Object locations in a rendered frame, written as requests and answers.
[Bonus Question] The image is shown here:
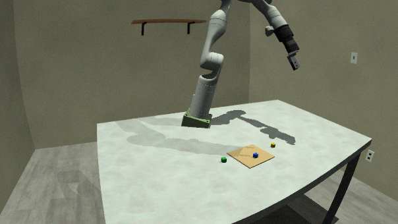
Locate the tan square mat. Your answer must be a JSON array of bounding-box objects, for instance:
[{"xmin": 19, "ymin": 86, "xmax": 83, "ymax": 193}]
[{"xmin": 227, "ymin": 144, "xmax": 275, "ymax": 169}]

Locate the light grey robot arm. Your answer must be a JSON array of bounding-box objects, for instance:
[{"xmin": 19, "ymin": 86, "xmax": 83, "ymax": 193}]
[{"xmin": 189, "ymin": 0, "xmax": 281, "ymax": 119}]

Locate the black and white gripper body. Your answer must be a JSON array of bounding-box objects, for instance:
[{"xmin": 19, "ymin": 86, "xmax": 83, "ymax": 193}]
[{"xmin": 265, "ymin": 15, "xmax": 299, "ymax": 53}]

